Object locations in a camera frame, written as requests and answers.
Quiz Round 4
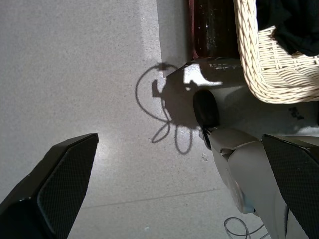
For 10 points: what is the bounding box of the thin grey floor cable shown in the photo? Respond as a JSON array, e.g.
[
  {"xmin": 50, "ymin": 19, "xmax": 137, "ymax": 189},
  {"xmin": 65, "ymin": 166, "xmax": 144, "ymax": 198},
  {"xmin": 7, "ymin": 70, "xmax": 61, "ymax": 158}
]
[{"xmin": 223, "ymin": 216, "xmax": 271, "ymax": 239}]

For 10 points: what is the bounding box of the pale woven basket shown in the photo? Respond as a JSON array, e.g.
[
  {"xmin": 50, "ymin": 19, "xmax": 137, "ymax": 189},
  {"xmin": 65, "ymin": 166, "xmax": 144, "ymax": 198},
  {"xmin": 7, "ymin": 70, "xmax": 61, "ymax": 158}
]
[{"xmin": 234, "ymin": 0, "xmax": 319, "ymax": 104}]

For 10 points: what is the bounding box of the black garment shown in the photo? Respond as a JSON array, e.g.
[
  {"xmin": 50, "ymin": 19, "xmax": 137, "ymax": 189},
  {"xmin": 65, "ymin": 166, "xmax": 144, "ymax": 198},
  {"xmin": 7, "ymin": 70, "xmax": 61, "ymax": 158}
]
[{"xmin": 256, "ymin": 0, "xmax": 319, "ymax": 57}]

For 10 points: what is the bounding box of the dark brown basket stand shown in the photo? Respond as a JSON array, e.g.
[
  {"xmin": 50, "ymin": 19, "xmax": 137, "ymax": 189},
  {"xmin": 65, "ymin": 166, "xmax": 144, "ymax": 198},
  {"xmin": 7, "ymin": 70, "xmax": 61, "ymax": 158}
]
[{"xmin": 188, "ymin": 0, "xmax": 241, "ymax": 61}]

